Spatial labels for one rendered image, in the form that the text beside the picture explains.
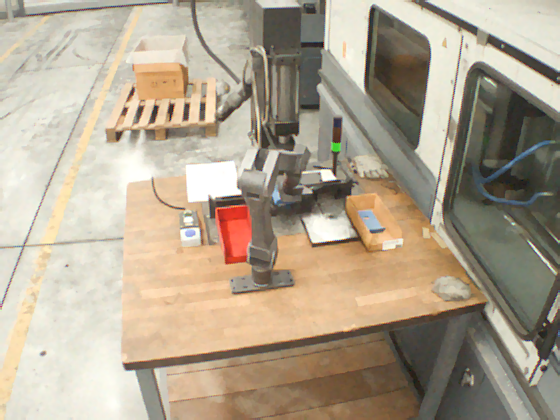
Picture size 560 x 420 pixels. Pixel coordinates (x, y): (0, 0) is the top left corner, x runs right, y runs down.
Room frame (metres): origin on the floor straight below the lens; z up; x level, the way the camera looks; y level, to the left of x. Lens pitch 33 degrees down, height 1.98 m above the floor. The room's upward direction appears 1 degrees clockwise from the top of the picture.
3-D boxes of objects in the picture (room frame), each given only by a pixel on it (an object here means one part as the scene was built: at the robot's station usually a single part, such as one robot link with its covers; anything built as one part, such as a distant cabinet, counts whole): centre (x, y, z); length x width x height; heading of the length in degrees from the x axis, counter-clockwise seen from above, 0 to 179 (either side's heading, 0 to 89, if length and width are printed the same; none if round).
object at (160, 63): (4.96, 1.22, 0.40); 0.67 x 0.60 x 0.50; 5
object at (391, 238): (1.50, -0.33, 0.93); 0.25 x 0.13 x 0.08; 13
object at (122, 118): (4.66, 1.15, 0.07); 1.20 x 1.00 x 0.14; 7
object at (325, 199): (1.72, -0.01, 0.88); 0.65 x 0.50 x 0.03; 103
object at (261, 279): (1.21, 0.06, 0.94); 0.20 x 0.07 x 0.08; 103
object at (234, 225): (1.43, 0.15, 0.93); 0.25 x 0.12 x 0.06; 13
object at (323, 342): (1.47, 0.00, 0.45); 1.12 x 0.99 x 0.90; 103
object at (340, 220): (1.49, -0.17, 0.91); 0.17 x 0.16 x 0.02; 103
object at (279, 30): (1.76, 0.02, 1.44); 0.17 x 0.13 x 0.42; 13
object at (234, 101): (1.88, 0.18, 1.25); 0.19 x 0.07 x 0.19; 103
